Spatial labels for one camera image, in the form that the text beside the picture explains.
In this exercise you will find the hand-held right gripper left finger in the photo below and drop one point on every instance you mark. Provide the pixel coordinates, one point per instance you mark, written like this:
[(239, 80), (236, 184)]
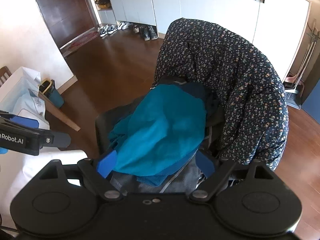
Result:
[(107, 164)]

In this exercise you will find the row of shoes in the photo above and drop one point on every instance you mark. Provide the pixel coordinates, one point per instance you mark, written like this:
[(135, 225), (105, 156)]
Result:
[(147, 32)]

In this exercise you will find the black chair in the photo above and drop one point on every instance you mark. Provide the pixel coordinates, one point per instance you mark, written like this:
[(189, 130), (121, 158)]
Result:
[(110, 122)]

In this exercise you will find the teal trash bin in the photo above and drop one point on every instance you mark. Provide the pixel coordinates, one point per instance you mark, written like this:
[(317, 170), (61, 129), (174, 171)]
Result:
[(55, 97)]

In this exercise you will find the broom with dustpan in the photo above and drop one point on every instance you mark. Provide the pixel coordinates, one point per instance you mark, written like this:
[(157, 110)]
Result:
[(296, 85)]

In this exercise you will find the grey garment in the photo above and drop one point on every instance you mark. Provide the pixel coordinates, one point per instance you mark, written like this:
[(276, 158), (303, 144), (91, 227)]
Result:
[(140, 182)]

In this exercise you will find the patterned door mat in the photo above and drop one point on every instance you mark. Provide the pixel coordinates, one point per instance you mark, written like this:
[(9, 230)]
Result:
[(80, 41)]

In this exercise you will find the teal and navy sweater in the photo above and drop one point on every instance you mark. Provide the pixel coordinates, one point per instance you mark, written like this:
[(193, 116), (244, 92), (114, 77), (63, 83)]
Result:
[(162, 130)]

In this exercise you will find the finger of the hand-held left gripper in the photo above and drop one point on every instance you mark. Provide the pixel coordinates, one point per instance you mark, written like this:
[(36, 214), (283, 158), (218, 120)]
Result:
[(25, 122), (56, 139)]

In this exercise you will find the white wall cabinets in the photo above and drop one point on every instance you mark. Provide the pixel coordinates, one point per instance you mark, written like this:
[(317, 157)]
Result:
[(200, 7)]

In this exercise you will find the brown wooden chair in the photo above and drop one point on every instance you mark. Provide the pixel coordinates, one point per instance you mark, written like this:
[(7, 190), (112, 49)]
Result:
[(4, 76)]

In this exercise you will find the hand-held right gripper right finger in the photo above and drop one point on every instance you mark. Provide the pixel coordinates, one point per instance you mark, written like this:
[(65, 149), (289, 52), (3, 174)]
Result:
[(205, 164)]

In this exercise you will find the dark floral padded jacket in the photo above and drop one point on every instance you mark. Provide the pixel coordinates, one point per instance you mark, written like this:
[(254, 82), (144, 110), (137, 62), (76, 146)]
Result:
[(237, 80)]

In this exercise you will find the brown wooden door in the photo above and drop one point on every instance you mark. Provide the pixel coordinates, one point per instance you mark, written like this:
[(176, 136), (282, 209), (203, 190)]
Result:
[(67, 15)]

